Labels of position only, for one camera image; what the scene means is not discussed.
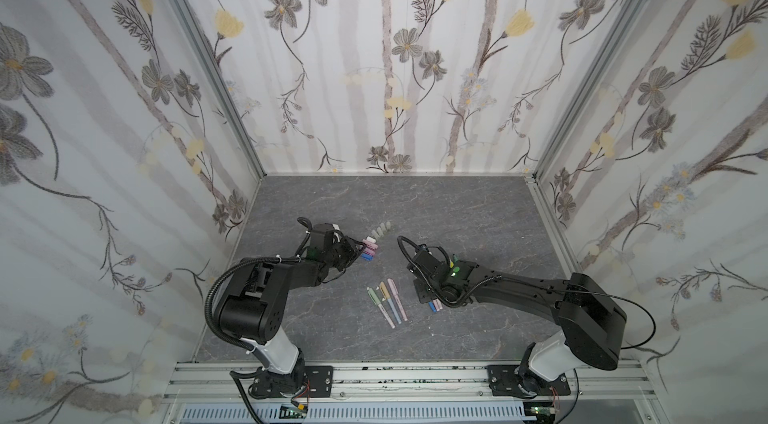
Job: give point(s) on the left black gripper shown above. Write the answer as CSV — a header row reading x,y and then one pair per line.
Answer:
x,y
350,248

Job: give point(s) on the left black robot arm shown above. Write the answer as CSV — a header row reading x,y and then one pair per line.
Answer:
x,y
245,306

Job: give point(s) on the aluminium mounting rail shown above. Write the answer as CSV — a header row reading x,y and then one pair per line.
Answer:
x,y
347,382

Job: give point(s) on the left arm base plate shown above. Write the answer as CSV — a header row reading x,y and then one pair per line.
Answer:
x,y
312,381

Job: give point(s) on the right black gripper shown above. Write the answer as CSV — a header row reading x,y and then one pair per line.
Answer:
x,y
425,283

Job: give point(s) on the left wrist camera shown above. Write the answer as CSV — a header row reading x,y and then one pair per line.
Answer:
x,y
326,231

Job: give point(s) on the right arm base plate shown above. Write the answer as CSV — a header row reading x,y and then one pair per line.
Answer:
x,y
509,381

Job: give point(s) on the white perforated cable duct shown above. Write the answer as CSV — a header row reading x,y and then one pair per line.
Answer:
x,y
396,412

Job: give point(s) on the tan cap blue pen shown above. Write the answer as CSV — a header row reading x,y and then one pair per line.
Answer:
x,y
388,299

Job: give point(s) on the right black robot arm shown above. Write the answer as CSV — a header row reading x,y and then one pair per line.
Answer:
x,y
590,323

